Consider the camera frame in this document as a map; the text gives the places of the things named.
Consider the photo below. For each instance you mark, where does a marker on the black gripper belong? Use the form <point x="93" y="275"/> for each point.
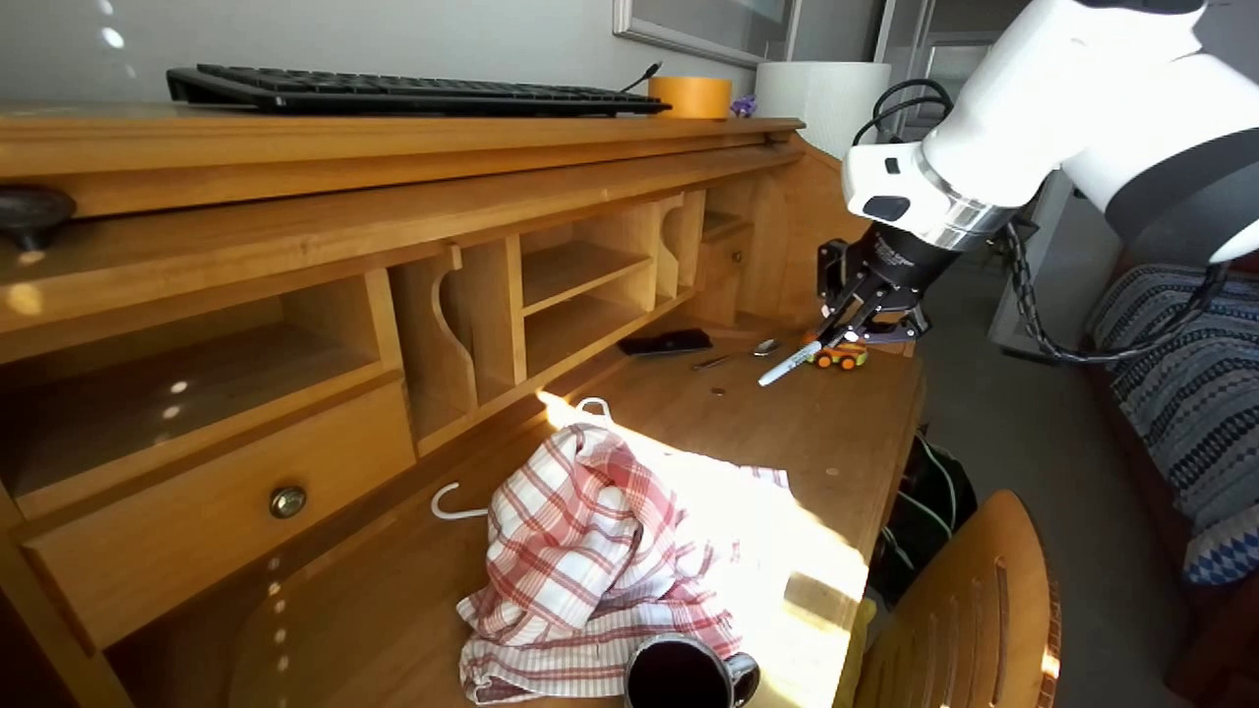
<point x="870" y="289"/>

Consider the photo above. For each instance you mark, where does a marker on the black marker pen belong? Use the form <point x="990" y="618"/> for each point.
<point x="803" y="356"/>

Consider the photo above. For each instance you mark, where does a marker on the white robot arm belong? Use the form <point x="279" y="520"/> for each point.
<point x="1120" y="95"/>

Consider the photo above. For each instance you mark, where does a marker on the small orange toy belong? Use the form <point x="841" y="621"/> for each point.
<point x="842" y="358"/>

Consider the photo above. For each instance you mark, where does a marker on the white cylindrical bin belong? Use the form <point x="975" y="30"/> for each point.
<point x="824" y="99"/>

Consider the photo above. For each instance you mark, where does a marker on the purple glass dish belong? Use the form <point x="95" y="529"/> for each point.
<point x="744" y="106"/>

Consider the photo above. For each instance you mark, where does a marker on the black flat device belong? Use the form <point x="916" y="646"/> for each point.
<point x="665" y="343"/>

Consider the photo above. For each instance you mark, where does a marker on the round orange wooden box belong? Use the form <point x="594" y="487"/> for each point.
<point x="691" y="95"/>

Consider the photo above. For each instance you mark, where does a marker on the striped blue couch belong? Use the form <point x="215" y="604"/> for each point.
<point x="1192" y="411"/>

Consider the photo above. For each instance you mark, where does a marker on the wooden chair back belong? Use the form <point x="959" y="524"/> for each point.
<point x="980" y="626"/>

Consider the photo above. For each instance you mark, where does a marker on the red white checkered cloth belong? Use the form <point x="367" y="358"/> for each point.
<point x="589" y="558"/>

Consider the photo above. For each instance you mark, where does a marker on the black mug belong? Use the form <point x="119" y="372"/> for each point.
<point x="687" y="674"/>

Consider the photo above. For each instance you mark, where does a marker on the white loop hook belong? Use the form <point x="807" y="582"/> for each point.
<point x="445" y="507"/>

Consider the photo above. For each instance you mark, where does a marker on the wooden roll-top desk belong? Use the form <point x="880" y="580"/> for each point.
<point x="377" y="306"/>

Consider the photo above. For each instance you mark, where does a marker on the brass drawer knob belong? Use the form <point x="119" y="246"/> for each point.
<point x="283" y="499"/>

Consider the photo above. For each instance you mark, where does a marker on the black keyboard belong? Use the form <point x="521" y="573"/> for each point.
<point x="342" y="91"/>

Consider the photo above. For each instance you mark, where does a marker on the black desk lock knob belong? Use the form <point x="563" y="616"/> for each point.
<point x="34" y="215"/>

